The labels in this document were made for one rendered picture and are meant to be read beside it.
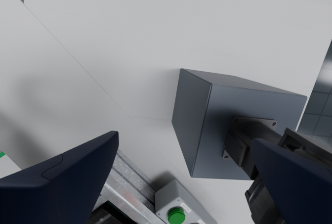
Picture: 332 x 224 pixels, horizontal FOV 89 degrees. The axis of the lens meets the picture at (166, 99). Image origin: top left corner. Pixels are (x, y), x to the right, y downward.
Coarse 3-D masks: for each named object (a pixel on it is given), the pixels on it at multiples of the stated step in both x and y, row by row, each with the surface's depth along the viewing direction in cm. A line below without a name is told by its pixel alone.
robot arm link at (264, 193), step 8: (288, 144) 15; (296, 152) 12; (304, 152) 12; (312, 152) 12; (312, 160) 11; (320, 160) 11; (328, 160) 11; (264, 184) 14; (256, 192) 14; (264, 192) 13; (256, 200) 14; (264, 200) 13; (272, 200) 12; (256, 208) 13; (264, 208) 13; (272, 208) 12; (256, 216) 13; (264, 216) 13; (272, 216) 12; (280, 216) 12
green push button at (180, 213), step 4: (176, 208) 38; (172, 212) 38; (176, 212) 37; (180, 212) 38; (168, 216) 38; (172, 216) 37; (176, 216) 38; (180, 216) 38; (184, 216) 38; (168, 220) 38; (172, 220) 38; (176, 220) 38; (180, 220) 38; (184, 220) 38
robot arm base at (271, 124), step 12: (240, 120) 22; (252, 120) 22; (264, 120) 22; (228, 132) 22; (240, 132) 21; (252, 132) 20; (264, 132) 19; (276, 132) 20; (228, 144) 21; (240, 144) 19; (276, 144) 17; (228, 156) 23; (240, 156) 19; (252, 168) 17
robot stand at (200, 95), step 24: (192, 72) 33; (192, 96) 28; (216, 96) 21; (240, 96) 22; (264, 96) 22; (288, 96) 22; (192, 120) 26; (216, 120) 22; (288, 120) 23; (192, 144) 25; (216, 144) 23; (192, 168) 24; (216, 168) 24; (240, 168) 25
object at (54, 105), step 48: (0, 0) 32; (0, 48) 35; (48, 48) 36; (0, 96) 37; (48, 96) 38; (96, 96) 39; (0, 144) 40; (48, 144) 41; (144, 144) 44; (192, 192) 50
